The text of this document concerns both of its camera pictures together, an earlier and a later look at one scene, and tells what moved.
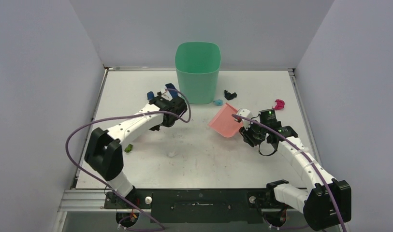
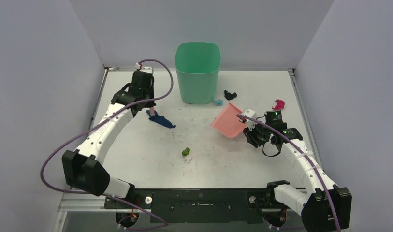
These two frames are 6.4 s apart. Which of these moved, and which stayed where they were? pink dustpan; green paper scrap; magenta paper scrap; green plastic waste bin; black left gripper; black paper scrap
Moved: green paper scrap; black left gripper
Stayed: black paper scrap; pink dustpan; green plastic waste bin; magenta paper scrap
